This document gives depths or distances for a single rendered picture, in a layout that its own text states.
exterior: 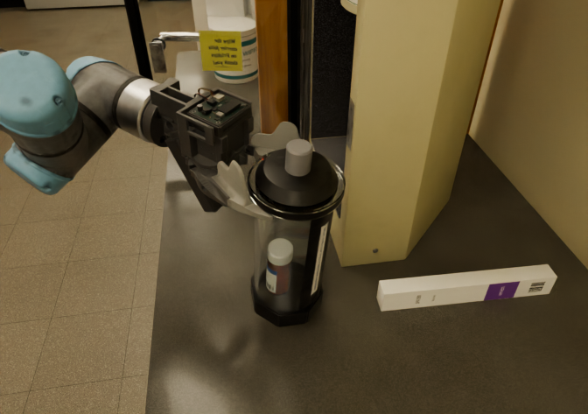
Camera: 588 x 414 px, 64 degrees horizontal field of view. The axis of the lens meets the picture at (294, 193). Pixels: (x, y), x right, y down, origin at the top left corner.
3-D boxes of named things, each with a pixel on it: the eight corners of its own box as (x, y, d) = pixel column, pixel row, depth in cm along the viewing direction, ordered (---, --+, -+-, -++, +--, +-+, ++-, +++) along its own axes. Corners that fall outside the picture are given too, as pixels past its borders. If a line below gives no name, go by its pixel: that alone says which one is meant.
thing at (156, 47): (165, 73, 87) (160, 43, 84) (153, 73, 87) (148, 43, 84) (168, 69, 89) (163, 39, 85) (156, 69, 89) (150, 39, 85)
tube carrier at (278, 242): (338, 284, 68) (362, 171, 54) (297, 340, 61) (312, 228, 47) (276, 250, 72) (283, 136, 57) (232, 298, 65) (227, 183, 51)
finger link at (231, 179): (247, 194, 45) (206, 143, 51) (248, 236, 49) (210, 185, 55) (275, 184, 47) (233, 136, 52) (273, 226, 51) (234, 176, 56)
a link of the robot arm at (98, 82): (75, 121, 67) (115, 80, 71) (129, 149, 63) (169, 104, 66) (43, 82, 61) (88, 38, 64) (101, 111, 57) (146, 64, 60)
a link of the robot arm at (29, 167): (-21, 140, 51) (52, 72, 55) (7, 169, 61) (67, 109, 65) (41, 184, 52) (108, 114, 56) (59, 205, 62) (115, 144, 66)
